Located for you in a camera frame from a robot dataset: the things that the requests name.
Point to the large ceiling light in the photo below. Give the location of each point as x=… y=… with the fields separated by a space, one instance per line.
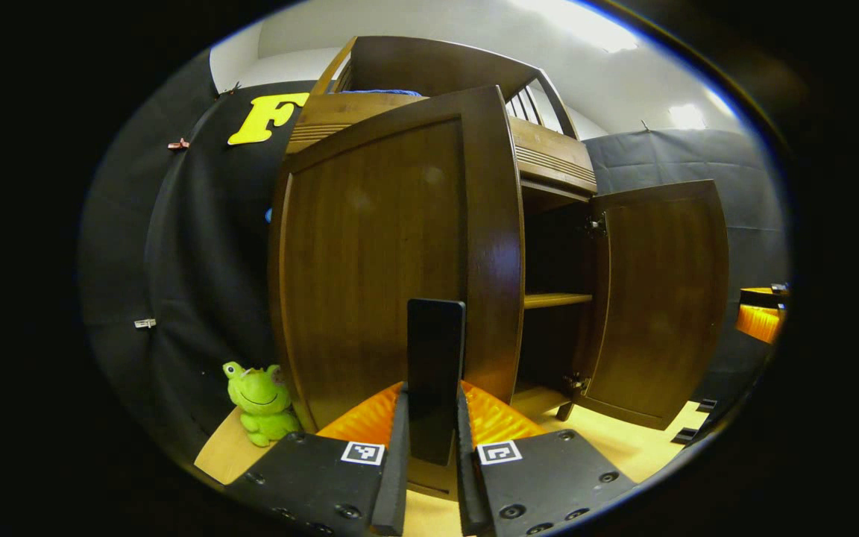
x=579 y=22

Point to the silver clip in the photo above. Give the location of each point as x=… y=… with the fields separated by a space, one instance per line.
x=145 y=323

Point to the green frog plush toy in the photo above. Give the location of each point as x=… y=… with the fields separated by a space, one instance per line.
x=262 y=403

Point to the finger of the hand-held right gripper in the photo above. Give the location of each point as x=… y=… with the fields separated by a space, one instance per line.
x=757 y=321

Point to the wooden inner shelf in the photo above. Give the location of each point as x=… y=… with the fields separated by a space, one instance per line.
x=556 y=300

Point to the wooden double-door shoe cabinet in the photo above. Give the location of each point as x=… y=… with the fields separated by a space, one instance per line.
x=437 y=63

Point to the blue cloth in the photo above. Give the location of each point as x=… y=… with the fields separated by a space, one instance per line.
x=381 y=93

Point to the black backdrop cloth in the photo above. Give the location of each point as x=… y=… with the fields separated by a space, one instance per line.
x=176 y=246

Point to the metal door hinge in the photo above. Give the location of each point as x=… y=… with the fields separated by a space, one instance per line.
x=577 y=384
x=597 y=225

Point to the wooden cabinet door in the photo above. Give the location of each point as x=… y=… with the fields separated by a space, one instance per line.
x=661 y=298
x=370 y=261

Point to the small ceiling light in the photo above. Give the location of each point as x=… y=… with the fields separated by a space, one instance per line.
x=687 y=117

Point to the red clip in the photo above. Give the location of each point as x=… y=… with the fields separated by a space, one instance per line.
x=178 y=144

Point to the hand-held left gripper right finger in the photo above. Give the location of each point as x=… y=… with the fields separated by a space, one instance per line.
x=467 y=485

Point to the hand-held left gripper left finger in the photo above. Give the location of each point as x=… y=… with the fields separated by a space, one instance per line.
x=397 y=477

